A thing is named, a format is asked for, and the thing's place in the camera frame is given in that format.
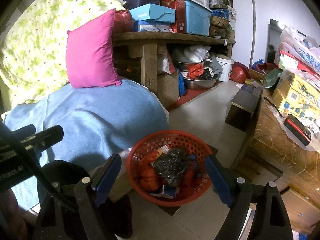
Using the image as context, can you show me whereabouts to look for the red plastic bag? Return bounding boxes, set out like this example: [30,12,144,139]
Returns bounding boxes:
[138,152,159,191]

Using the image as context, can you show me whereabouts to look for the blue white carton box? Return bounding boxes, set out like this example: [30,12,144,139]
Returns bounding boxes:
[150,185,180,199]

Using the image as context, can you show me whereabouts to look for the black plastic bag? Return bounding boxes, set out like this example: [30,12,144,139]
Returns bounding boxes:
[153,148,190,187]

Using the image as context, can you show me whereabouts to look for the red white medicine box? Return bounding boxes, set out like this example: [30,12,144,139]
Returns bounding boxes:
[157,145,171,155]

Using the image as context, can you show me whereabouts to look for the orange plastic trash basket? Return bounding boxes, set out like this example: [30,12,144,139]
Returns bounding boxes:
[126,130,216,207]

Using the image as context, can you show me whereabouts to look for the blue bed blanket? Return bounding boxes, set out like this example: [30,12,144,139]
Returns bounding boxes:
[3,77,171,210]

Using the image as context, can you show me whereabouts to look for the wooden side table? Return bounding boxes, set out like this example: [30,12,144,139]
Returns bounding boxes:
[231,90,319,235]

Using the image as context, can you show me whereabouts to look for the green clover quilt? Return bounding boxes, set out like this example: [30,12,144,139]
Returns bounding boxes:
[1,0,123,109]

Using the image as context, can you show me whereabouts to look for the magenta pillow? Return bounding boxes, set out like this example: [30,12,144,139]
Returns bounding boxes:
[66,9,121,88]

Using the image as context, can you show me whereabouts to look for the black red device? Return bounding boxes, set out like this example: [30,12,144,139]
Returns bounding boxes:
[284,114,311,146]

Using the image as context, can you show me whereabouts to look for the yellow cardboard box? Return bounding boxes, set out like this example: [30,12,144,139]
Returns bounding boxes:
[272,73,319,120]

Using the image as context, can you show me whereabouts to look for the brown cardboard box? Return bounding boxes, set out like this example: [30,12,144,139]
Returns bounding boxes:
[157,72,180,108]

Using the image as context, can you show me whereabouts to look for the wooden storage shelf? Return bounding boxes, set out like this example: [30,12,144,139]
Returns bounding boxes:
[112,31,236,94]

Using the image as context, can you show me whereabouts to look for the metal basin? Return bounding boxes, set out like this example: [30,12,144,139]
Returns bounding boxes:
[183,74,220,90]

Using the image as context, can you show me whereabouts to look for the white plastic bucket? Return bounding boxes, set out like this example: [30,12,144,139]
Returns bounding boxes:
[215,54,234,82]

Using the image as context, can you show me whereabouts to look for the light blue shoe box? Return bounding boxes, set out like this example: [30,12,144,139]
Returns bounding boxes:
[129,3,176,23]

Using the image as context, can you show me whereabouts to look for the red gift box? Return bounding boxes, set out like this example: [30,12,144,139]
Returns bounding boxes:
[160,0,186,34]

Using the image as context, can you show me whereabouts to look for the blue plastic storage bin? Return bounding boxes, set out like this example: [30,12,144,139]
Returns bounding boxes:
[184,0,212,36]

